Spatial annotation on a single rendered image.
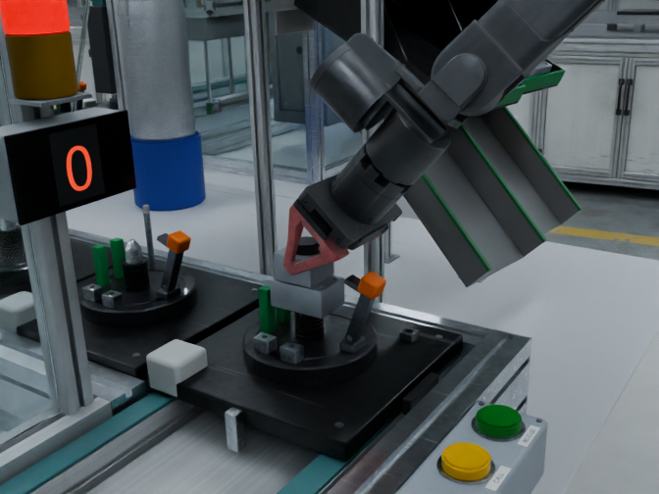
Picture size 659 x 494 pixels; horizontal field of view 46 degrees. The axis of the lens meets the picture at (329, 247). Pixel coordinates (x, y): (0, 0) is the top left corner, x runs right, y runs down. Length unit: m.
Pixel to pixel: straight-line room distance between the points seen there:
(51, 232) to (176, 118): 0.98
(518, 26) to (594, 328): 0.60
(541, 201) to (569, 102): 3.65
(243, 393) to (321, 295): 0.12
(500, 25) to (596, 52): 4.09
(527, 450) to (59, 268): 0.44
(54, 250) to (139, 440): 0.21
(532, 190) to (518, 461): 0.56
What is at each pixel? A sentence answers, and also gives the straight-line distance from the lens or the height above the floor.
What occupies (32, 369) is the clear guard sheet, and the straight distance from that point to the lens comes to 0.77.
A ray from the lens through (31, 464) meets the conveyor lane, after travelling 0.77.
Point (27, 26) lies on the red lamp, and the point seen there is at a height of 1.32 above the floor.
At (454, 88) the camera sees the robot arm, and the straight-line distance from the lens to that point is 0.65.
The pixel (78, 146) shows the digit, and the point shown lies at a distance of 0.68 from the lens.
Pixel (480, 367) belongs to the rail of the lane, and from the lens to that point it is 0.84.
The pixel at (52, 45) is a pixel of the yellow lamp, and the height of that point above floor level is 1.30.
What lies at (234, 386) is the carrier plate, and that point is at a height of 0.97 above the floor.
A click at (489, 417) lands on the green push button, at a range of 0.73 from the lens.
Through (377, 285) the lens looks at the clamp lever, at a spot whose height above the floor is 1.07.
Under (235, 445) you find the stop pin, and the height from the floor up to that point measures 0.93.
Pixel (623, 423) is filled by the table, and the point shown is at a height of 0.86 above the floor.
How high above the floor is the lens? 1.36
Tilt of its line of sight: 20 degrees down
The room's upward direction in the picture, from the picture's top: 2 degrees counter-clockwise
